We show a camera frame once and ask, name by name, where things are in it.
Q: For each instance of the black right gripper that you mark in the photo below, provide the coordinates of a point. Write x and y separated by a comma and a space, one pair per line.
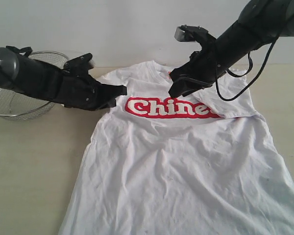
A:
198, 73

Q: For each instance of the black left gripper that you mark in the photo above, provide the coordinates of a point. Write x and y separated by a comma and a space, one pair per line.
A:
84, 92

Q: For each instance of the white t-shirt red logo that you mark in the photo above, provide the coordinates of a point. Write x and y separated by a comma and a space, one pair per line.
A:
194, 165

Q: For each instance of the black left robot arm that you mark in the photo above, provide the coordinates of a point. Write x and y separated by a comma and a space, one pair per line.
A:
30, 77

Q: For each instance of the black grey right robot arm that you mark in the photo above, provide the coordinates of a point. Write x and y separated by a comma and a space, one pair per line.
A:
261, 22

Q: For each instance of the metal mesh strainer bowl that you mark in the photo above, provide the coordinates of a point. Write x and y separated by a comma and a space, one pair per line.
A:
15, 106

